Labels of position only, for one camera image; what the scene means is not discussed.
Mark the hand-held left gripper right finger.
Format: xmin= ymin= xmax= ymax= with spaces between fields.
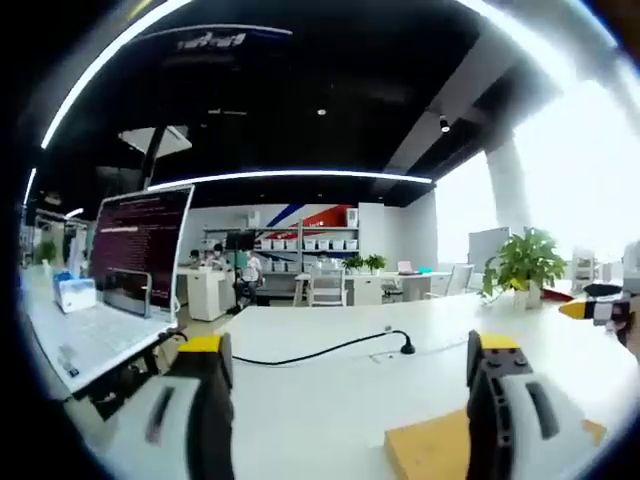
xmin=465 ymin=329 xmax=601 ymax=480

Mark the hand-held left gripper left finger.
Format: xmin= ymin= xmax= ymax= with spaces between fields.
xmin=97 ymin=332 xmax=236 ymax=480

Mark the small wooden board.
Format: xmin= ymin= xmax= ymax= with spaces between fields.
xmin=383 ymin=407 xmax=609 ymax=480

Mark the white standing board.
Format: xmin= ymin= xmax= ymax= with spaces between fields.
xmin=468 ymin=226 xmax=512 ymax=267

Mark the black flat object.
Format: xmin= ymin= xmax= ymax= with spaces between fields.
xmin=584 ymin=282 xmax=624 ymax=298

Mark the large potted plant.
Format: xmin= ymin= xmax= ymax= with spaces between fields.
xmin=481 ymin=227 xmax=569 ymax=311

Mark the white cabinet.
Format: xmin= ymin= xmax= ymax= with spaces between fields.
xmin=176 ymin=267 xmax=237 ymax=322

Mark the white table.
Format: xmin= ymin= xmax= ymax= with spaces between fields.
xmin=219 ymin=288 xmax=634 ymax=480

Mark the blue and white tissue box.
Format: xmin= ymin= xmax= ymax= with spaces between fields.
xmin=52 ymin=272 xmax=99 ymax=315

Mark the silver laptop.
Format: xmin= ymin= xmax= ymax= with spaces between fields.
xmin=27 ymin=183 xmax=196 ymax=397

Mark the white chair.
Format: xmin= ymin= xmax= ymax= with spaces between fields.
xmin=306 ymin=264 xmax=347 ymax=308

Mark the grey shelf rack with bins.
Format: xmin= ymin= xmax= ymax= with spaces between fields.
xmin=202 ymin=224 xmax=361 ymax=297

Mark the white ceiling air conditioner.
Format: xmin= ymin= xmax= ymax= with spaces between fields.
xmin=118 ymin=125 xmax=193 ymax=154

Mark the black cable with round base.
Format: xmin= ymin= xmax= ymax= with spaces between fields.
xmin=230 ymin=327 xmax=417 ymax=367

